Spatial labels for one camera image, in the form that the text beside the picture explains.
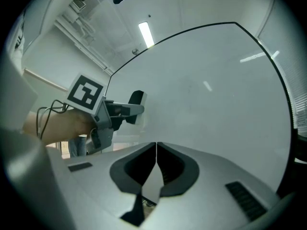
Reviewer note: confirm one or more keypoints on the white ceiling air vent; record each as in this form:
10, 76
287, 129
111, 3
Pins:
79, 4

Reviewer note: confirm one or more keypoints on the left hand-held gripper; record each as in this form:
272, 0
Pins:
84, 92

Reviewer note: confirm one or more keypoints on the round ceiling smoke detector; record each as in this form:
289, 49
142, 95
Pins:
135, 51

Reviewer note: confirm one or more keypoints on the white ceiling pipes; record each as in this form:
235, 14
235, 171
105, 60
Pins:
82, 32

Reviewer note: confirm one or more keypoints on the white glass partition board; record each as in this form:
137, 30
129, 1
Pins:
204, 104

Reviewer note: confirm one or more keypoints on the person's left forearm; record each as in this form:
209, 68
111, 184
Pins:
62, 126

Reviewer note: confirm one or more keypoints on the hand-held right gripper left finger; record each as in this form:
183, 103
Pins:
96, 188

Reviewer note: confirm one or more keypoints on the small black rectangular block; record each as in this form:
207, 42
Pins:
136, 96

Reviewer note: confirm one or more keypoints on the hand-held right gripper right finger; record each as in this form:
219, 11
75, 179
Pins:
211, 200

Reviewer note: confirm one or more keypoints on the long ceiling light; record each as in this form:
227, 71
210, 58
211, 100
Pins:
146, 33

